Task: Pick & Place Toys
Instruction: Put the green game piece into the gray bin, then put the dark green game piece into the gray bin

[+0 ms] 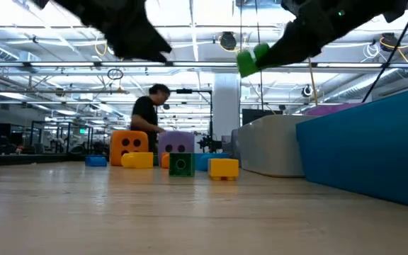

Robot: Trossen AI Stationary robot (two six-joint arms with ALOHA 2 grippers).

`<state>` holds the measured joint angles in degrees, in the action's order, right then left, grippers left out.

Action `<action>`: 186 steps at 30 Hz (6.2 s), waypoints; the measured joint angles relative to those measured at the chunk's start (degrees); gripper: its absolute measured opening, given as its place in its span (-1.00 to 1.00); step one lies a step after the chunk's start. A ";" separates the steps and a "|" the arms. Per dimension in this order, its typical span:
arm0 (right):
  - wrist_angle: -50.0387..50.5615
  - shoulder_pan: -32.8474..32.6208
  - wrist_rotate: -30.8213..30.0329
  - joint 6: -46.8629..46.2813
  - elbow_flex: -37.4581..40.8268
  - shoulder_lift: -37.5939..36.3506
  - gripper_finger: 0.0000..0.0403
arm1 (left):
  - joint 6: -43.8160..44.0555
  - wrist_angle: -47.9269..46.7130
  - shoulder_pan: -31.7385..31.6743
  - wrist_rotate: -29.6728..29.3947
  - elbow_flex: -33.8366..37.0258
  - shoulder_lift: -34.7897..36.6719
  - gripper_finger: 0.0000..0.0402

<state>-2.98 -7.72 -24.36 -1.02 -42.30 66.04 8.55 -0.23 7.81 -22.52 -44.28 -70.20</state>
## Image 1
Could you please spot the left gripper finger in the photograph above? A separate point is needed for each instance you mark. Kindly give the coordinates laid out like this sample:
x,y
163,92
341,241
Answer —
x,y
144,39
140,55

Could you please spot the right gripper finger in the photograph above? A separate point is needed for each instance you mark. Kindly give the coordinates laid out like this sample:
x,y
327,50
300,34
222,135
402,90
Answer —
x,y
292,46

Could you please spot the green studded block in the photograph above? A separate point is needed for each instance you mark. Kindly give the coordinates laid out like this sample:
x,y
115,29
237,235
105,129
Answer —
x,y
248,63

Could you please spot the yellow block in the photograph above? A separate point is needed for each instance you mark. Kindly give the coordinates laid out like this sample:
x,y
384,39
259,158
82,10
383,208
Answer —
x,y
138,160

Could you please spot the orange block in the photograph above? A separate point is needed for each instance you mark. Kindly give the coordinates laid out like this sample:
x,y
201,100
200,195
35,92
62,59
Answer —
x,y
165,161

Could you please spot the small blue block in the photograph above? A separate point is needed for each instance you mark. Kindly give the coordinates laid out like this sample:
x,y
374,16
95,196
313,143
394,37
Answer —
x,y
96,161

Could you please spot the small dark green brick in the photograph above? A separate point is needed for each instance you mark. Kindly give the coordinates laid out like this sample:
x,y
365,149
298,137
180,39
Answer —
x,y
174,171

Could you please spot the light blue block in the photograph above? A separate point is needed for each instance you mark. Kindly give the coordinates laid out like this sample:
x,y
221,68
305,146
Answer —
x,y
202,163

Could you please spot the yellow brick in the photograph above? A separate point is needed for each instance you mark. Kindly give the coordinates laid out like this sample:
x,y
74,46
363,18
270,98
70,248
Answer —
x,y
223,168

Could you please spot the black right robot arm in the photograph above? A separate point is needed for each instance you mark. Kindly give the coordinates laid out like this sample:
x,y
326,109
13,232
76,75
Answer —
x,y
377,7

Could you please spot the person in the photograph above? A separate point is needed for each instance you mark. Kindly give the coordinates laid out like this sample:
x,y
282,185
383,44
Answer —
x,y
144,113

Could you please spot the large black screen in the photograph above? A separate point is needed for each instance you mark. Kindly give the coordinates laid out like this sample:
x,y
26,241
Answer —
x,y
260,117

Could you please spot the orange foam die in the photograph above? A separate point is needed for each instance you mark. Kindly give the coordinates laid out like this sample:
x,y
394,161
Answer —
x,y
119,138

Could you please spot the white building pillar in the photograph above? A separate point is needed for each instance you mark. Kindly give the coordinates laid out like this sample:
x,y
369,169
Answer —
x,y
227,106

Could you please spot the purple foam die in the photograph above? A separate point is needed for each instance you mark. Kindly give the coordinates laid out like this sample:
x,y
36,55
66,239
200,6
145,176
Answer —
x,y
175,138

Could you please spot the light grey plastic bin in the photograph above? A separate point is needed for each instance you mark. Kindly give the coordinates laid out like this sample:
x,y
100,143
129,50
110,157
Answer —
x,y
271,145

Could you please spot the dark green patterned block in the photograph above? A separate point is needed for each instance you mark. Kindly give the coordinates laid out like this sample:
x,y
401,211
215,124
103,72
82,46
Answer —
x,y
156,161

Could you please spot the transparent grey plastic bin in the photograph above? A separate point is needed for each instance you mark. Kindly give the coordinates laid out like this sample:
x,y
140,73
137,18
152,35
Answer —
x,y
233,145

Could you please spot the teal plastic bin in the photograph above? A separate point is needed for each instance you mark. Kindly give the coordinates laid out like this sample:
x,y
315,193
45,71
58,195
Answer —
x,y
363,152

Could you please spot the long ceiling light rail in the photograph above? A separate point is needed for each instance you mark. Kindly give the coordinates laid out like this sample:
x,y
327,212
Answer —
x,y
83,64

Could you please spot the background black rig frame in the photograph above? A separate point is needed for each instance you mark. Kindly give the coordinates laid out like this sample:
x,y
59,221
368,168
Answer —
x,y
190,91

